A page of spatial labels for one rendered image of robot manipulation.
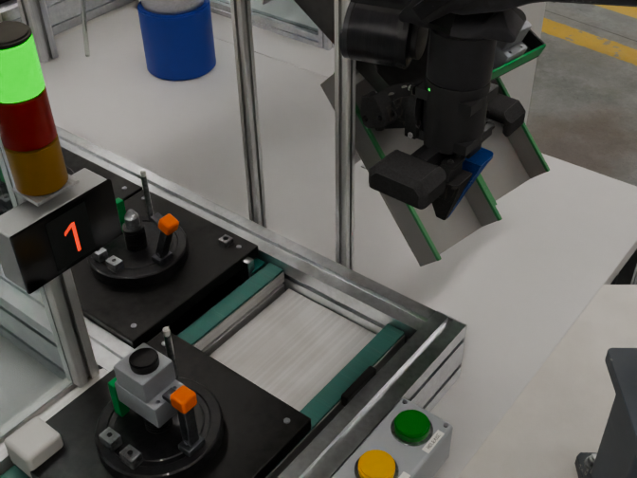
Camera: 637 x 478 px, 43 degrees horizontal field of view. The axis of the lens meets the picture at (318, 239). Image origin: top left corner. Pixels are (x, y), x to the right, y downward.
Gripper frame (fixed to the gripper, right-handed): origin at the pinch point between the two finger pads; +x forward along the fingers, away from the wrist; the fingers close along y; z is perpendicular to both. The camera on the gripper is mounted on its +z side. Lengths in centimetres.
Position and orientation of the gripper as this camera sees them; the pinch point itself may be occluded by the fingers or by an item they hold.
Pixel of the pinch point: (445, 189)
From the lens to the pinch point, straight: 80.5
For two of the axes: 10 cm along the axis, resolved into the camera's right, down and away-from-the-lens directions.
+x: 0.1, 7.8, 6.3
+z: -7.8, -3.9, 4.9
